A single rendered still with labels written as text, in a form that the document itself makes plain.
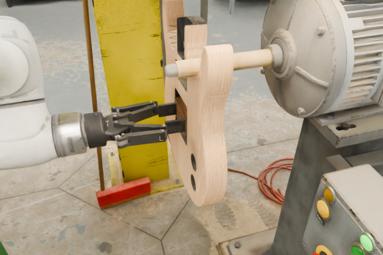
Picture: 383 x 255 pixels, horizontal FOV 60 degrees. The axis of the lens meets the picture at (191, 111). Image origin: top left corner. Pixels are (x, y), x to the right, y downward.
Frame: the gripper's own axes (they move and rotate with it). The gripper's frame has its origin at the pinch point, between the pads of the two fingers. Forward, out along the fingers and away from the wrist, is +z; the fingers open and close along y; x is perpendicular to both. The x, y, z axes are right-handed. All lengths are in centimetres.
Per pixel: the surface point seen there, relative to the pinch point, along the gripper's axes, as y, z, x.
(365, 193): 32.5, 22.1, 0.3
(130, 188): -79, -10, -91
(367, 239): 39.0, 17.2, -0.9
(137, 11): -80, 3, 5
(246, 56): 9.9, 10.6, 16.6
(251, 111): -142, 93, -95
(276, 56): 11.0, 16.0, 16.3
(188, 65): 10.0, -0.4, 16.3
